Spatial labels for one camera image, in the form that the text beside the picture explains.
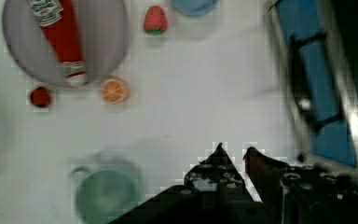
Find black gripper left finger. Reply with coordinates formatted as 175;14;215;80
184;143;246;200

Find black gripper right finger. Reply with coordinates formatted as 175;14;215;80
243;147;358;224

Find toaster oven door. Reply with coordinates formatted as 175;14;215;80
266;0;358;178

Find green cup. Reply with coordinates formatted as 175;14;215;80
69;165;142;224

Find toy orange slice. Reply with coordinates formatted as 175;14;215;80
101;77;131;105

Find light red toy strawberry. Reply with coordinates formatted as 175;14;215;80
144;6;168;35

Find blue bowl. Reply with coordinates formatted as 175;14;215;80
171;0;219;16

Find grey round plate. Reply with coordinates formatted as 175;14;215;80
2;0;130;88

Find dark red toy strawberry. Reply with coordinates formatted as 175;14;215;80
29;87;52;108

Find red plush ketchup bottle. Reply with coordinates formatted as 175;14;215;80
26;0;87;87

